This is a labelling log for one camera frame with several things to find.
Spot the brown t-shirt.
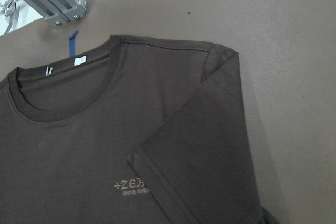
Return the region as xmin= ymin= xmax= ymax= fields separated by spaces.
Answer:
xmin=1 ymin=35 xmax=277 ymax=223

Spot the long reacher grabber stick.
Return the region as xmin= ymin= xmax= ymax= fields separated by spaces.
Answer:
xmin=1 ymin=0 xmax=19 ymax=35

